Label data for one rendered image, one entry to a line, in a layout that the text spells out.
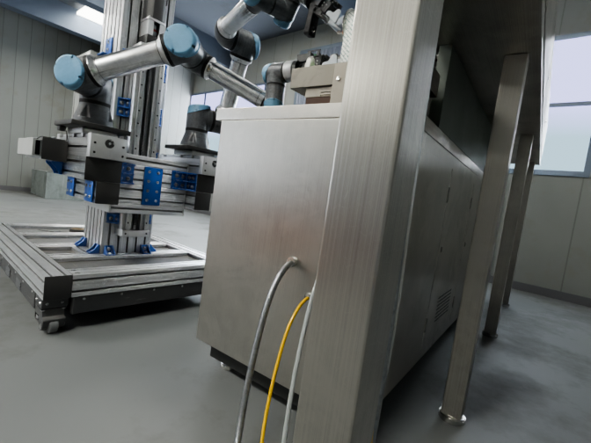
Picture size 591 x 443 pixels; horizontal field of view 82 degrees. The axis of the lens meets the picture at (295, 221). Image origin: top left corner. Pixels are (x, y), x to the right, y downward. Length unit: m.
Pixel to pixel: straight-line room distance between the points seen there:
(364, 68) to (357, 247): 0.15
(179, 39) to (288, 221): 0.82
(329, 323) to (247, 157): 0.84
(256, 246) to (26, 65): 7.74
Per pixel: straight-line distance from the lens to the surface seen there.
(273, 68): 1.43
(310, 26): 1.48
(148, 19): 1.98
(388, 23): 0.34
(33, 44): 8.64
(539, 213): 4.17
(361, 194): 0.30
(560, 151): 4.21
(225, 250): 1.15
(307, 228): 0.94
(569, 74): 4.40
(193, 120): 1.91
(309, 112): 0.99
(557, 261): 4.16
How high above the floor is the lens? 0.65
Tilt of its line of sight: 4 degrees down
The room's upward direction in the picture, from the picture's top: 8 degrees clockwise
